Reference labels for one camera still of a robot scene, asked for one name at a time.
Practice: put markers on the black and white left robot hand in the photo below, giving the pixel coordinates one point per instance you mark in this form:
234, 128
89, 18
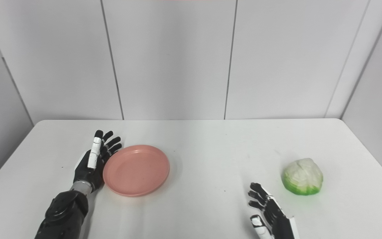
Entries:
90, 174

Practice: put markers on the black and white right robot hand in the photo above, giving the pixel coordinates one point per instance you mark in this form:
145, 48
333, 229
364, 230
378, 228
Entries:
277, 222

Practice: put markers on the pink plastic plate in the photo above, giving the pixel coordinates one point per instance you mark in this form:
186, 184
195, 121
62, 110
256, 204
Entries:
136, 171

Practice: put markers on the green and white toy cabbage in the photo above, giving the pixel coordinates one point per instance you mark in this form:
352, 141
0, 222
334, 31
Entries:
303, 176

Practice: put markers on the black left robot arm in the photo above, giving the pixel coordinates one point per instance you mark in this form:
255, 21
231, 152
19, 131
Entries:
63, 212

